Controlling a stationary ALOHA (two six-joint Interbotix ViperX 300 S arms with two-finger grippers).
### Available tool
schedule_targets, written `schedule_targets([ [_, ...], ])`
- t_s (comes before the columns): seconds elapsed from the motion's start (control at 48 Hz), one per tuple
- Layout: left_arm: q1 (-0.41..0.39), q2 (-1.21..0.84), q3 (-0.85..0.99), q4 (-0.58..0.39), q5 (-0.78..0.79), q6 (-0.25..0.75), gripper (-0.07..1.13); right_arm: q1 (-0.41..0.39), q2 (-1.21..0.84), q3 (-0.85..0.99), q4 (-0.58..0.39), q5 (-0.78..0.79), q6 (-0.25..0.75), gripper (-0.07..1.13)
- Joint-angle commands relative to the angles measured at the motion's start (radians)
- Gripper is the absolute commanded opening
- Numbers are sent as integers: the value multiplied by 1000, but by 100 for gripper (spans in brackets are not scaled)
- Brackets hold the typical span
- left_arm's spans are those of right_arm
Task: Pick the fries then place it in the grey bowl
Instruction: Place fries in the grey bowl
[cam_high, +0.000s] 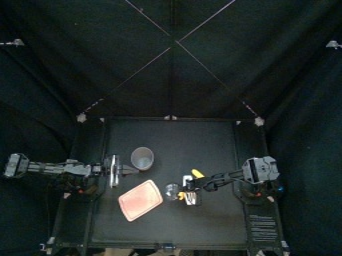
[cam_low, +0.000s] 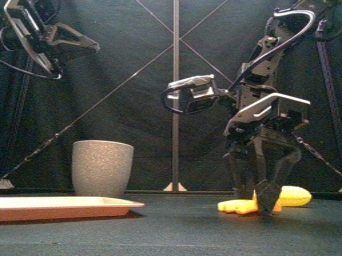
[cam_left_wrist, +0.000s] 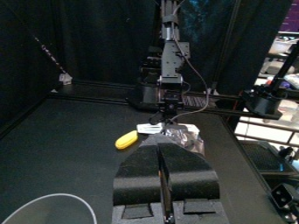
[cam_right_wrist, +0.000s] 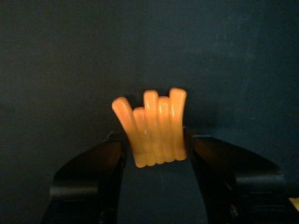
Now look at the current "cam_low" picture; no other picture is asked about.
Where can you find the vertical metal frame post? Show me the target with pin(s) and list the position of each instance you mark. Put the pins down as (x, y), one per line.
(176, 50)

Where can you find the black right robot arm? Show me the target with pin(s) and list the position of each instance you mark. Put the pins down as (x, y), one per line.
(268, 56)

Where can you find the thin diagonal brace rod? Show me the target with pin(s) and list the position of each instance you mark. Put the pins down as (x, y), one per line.
(156, 16)
(102, 98)
(319, 155)

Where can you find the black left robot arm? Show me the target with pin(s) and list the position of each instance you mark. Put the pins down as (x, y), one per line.
(42, 8)

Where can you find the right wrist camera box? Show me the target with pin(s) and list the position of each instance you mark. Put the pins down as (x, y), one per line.
(196, 93)

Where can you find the yellow toy corn cob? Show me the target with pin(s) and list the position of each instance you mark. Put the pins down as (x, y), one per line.
(296, 196)

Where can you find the grey speckled cup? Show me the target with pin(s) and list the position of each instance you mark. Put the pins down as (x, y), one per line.
(102, 168)

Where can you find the orange toy fries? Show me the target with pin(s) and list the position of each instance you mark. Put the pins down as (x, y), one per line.
(239, 206)

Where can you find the pink rectangular tray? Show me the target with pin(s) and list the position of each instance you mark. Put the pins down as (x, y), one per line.
(58, 206)

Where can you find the dark slanted frame strut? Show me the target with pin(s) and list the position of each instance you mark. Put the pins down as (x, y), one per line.
(329, 83)

